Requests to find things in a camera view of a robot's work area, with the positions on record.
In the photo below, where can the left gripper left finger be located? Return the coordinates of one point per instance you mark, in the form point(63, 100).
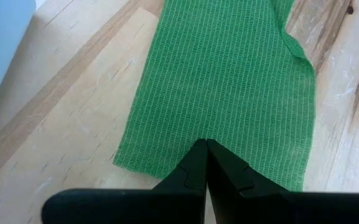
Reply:
point(135, 207)

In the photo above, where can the green elastic bandage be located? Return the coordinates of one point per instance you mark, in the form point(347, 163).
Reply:
point(222, 77)

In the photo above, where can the blue white pill organizer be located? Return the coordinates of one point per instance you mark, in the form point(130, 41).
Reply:
point(2, 46)

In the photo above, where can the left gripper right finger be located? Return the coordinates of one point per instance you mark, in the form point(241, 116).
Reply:
point(275, 208)

